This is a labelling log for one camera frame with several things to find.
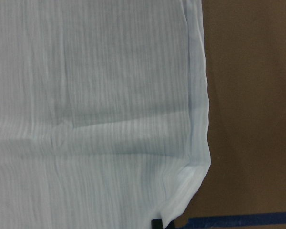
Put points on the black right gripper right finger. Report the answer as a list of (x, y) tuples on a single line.
[(171, 225)]

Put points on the light blue button shirt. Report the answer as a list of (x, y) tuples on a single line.
[(103, 112)]

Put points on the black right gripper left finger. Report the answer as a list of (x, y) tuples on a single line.
[(156, 224)]

